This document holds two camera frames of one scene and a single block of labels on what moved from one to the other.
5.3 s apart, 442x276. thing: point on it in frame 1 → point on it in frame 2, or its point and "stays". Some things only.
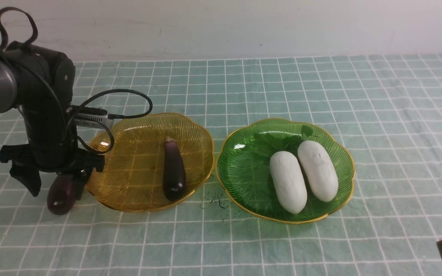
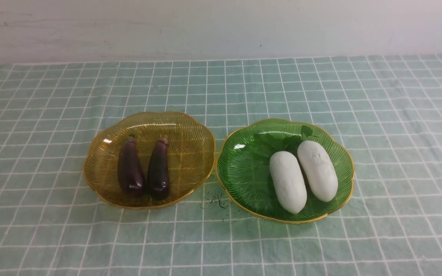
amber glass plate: (132, 179) stays
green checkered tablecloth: (404, 116) stays
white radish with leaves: (319, 165) stays
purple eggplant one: (173, 174) → (158, 177)
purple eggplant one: (61, 196) → (130, 174)
